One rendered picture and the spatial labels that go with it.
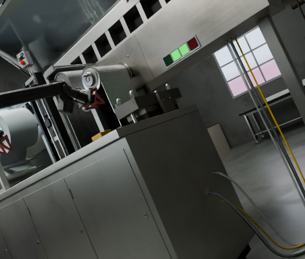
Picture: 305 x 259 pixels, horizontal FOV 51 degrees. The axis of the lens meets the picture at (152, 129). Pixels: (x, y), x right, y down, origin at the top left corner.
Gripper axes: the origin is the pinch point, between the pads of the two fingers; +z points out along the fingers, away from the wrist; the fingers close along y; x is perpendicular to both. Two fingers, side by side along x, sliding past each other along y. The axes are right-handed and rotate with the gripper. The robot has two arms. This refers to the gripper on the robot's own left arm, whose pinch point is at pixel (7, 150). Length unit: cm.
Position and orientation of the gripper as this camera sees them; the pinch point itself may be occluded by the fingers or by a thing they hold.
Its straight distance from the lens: 174.8
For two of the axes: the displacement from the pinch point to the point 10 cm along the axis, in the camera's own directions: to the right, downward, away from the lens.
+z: 6.0, 7.1, 3.7
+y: -7.6, 3.7, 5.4
